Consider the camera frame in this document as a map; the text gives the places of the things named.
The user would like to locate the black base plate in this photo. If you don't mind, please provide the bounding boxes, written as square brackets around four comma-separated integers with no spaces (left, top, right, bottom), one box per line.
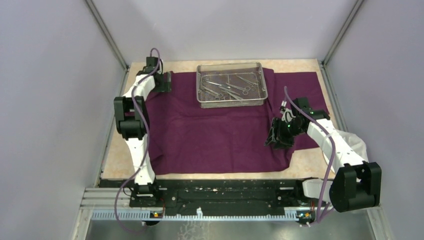
[98,179,318,219]

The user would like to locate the grey cable duct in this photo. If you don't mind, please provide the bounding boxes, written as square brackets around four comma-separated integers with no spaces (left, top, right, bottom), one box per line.
[91,207,299,222]

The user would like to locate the white crumpled cloth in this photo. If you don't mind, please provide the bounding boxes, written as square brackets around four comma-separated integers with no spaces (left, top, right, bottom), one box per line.
[317,129,369,173]

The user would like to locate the surgical scissors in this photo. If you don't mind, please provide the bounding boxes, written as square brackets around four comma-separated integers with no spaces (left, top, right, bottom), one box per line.
[200,85,224,100]

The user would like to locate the surgical clamp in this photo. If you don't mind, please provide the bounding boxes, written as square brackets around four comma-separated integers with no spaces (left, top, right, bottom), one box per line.
[236,75,259,92]

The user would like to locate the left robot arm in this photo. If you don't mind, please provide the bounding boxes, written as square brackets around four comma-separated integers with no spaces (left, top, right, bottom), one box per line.
[113,56,170,207]

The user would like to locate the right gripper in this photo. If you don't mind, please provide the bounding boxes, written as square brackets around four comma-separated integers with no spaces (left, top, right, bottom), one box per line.
[264,117,304,151]

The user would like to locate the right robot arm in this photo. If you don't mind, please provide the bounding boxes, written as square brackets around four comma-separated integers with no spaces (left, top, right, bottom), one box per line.
[265,97,382,213]

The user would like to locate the maroon wrap cloth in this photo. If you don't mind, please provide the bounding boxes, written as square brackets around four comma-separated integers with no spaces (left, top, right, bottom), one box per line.
[146,68,327,175]

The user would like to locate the metal mesh instrument tray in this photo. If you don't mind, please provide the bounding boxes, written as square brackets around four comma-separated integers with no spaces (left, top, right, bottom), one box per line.
[196,62,268,109]

